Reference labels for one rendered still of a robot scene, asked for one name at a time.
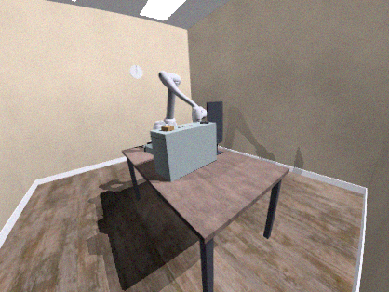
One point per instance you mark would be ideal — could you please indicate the small brown cardboard box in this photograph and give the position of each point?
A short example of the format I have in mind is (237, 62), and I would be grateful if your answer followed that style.
(167, 128)

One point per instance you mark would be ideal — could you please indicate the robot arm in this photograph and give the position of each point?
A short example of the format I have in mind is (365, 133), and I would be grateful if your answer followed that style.
(173, 91)

